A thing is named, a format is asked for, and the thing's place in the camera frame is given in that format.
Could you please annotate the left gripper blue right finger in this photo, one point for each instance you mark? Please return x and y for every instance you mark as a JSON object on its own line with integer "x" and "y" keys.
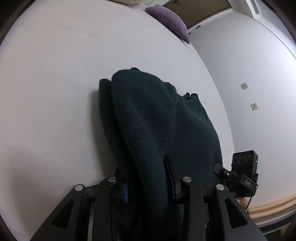
{"x": 173, "y": 182}

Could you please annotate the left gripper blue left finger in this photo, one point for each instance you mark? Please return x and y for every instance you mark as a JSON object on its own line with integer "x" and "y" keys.
{"x": 123, "y": 191}

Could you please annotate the dark green knit sweater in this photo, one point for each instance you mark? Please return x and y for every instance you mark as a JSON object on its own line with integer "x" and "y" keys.
{"x": 145, "y": 121}

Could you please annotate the person's right hand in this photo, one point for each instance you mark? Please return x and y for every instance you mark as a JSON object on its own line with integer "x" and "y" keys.
{"x": 242, "y": 201}

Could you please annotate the purple cushion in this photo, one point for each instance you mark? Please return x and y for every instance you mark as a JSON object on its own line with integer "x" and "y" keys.
{"x": 170, "y": 20}

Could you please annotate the white bed mattress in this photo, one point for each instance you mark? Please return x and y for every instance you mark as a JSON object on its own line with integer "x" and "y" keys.
{"x": 52, "y": 60}

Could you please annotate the brown wooden door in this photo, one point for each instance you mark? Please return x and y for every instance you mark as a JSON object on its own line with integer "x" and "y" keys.
{"x": 193, "y": 12}

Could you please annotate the rolled beige duvet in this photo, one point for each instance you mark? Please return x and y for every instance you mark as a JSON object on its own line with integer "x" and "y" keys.
{"x": 127, "y": 1}

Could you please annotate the black camera box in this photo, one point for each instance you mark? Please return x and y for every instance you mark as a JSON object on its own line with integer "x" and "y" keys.
{"x": 245, "y": 163}

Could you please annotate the lower beige wall socket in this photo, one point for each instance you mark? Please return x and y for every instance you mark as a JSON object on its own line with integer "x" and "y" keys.
{"x": 254, "y": 106}

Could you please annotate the beige wall socket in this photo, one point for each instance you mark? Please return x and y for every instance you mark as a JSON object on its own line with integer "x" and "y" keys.
{"x": 244, "y": 86}
{"x": 254, "y": 106}

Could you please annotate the upper beige wall socket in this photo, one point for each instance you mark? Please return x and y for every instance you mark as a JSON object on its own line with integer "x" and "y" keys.
{"x": 244, "y": 86}

